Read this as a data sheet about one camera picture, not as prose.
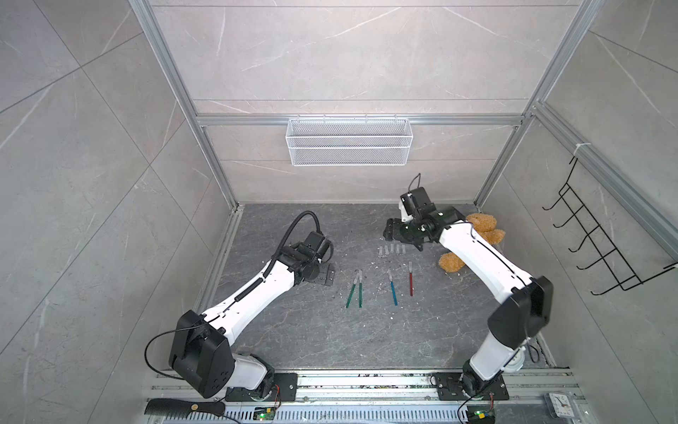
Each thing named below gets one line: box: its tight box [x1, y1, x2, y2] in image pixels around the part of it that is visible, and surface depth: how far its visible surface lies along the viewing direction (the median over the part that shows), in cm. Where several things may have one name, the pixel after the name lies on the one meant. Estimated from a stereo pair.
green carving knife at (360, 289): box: [357, 269, 363, 309], surface depth 95 cm
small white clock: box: [542, 392, 575, 418], surface depth 71 cm
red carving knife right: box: [407, 260, 415, 297], surface depth 97 cm
